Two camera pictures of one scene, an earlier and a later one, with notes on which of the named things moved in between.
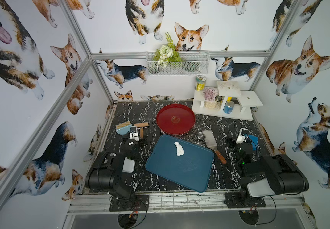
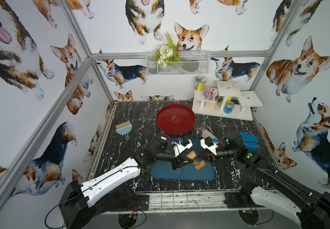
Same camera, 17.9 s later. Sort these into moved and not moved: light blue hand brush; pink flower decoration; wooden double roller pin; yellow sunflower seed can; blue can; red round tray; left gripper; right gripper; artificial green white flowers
Moved: wooden double roller pin; right gripper; left gripper
Not moved: red round tray; blue can; light blue hand brush; yellow sunflower seed can; pink flower decoration; artificial green white flowers
